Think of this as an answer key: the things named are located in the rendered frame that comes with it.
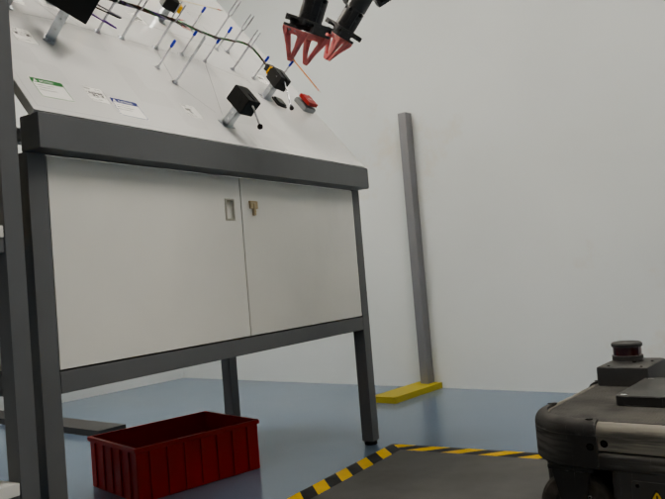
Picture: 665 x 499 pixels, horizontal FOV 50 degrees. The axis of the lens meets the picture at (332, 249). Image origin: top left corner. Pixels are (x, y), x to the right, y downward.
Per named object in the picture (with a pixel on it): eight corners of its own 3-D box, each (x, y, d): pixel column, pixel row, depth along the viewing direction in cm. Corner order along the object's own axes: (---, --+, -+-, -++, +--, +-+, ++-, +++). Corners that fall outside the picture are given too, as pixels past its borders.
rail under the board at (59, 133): (369, 188, 224) (367, 168, 225) (40, 147, 125) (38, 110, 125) (354, 190, 227) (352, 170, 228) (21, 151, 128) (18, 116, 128)
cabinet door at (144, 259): (251, 336, 175) (238, 177, 177) (60, 369, 129) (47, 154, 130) (244, 336, 176) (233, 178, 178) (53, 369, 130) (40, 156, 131)
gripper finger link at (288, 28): (272, 54, 165) (284, 14, 163) (293, 60, 171) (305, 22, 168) (292, 62, 161) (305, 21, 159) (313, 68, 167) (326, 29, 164)
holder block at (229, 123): (239, 148, 172) (263, 116, 168) (213, 115, 177) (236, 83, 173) (252, 149, 176) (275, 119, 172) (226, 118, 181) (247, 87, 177)
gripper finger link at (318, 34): (280, 56, 167) (292, 17, 165) (301, 62, 173) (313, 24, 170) (301, 64, 163) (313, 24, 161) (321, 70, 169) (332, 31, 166)
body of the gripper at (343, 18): (323, 22, 194) (336, -3, 192) (345, 36, 202) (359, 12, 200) (336, 32, 191) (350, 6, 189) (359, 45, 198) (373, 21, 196)
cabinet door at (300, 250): (364, 316, 221) (353, 190, 223) (253, 336, 175) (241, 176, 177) (357, 316, 223) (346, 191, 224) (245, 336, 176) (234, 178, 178)
